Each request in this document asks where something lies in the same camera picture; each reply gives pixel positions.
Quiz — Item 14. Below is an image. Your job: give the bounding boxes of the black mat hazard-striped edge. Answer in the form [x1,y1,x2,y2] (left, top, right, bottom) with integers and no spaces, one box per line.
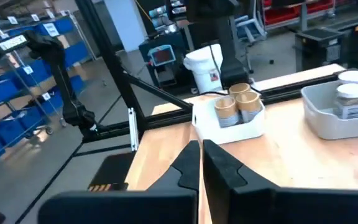
[87,151,136,192]

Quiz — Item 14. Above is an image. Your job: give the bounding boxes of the blue box with red screen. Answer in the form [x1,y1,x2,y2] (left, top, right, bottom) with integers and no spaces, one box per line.
[147,44,177,67]

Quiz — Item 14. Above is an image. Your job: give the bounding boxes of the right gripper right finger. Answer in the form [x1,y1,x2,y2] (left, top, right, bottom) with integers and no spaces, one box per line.
[202,139,358,224]

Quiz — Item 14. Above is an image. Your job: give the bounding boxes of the bagel seasoning jar white lid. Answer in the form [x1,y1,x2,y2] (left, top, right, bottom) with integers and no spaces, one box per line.
[334,83,358,121]
[337,70,358,85]

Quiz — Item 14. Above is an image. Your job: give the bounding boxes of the silver aluminium bracket strip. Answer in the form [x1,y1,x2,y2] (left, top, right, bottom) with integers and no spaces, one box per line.
[128,107,140,152]

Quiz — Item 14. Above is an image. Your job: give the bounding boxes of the large white plastic bin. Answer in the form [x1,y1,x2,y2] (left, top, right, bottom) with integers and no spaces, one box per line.
[191,95,266,146]

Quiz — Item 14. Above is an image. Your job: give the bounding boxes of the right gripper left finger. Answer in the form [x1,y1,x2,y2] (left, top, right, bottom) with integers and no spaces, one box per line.
[37,139,201,224]

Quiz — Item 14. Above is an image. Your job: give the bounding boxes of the white plastic bin with handles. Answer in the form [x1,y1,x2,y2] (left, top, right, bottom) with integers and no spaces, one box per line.
[301,79,358,141]

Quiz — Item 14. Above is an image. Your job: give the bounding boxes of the black floor cabinet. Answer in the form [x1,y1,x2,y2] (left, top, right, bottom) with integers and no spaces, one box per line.
[294,27,347,72]

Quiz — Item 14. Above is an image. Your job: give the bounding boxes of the white building column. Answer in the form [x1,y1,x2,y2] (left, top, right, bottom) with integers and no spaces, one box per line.
[104,0,149,53]

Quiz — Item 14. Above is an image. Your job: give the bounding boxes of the light blue chair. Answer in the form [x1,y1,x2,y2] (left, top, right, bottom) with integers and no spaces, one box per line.
[233,14,267,43]

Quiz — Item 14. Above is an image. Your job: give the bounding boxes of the white plastic bucket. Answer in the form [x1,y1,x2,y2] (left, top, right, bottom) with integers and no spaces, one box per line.
[183,43,224,94]

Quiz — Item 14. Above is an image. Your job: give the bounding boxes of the red storage shelf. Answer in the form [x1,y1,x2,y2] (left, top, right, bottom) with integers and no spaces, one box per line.
[262,0,335,26]

